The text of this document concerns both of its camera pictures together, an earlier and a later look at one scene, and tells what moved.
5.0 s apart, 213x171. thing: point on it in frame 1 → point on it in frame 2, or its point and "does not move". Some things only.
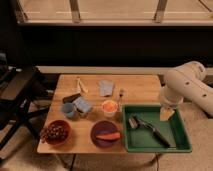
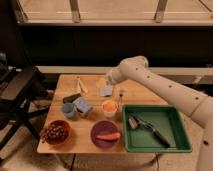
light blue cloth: (106, 87) does not move
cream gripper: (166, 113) → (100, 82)
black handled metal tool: (136, 121) does not move
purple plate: (104, 127) does not move
